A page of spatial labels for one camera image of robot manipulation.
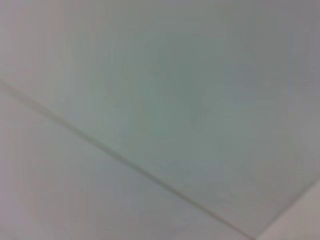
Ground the white panelled partition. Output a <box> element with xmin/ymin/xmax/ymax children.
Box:
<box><xmin>0</xmin><ymin>0</ymin><xmax>320</xmax><ymax>240</ymax></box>

